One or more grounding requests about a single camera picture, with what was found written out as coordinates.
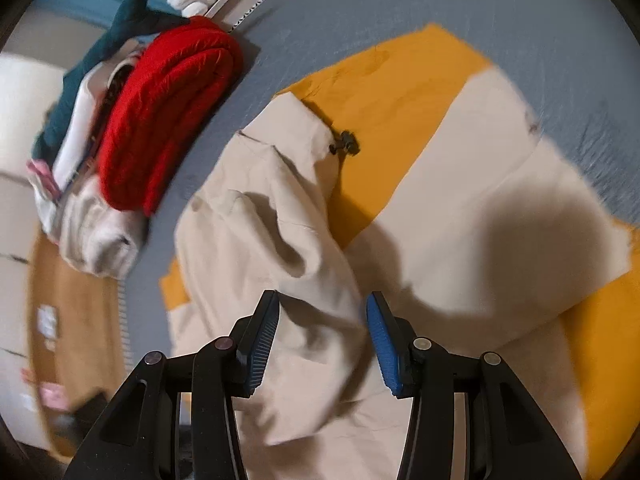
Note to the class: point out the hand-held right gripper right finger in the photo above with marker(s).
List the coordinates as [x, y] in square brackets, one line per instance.
[382, 345]

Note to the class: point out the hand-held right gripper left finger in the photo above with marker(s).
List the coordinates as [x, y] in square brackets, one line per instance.
[262, 345]

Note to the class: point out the beige and yellow jacket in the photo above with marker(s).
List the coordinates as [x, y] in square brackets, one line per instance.
[475, 185]

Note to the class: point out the fuzzy white folded blanket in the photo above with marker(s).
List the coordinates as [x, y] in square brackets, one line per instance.
[95, 230]

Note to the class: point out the small pink item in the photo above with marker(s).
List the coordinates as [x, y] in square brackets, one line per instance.
[52, 395]

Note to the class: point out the crumpled white tissue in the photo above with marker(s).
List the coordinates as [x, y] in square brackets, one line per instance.
[47, 320]

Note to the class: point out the red folded quilt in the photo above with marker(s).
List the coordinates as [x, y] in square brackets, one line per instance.
[160, 110]

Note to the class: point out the dark patterned folded quilt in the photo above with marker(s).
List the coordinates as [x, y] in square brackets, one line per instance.
[112, 90]

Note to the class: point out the teal shark plush toy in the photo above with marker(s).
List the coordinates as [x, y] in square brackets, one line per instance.
[130, 20]

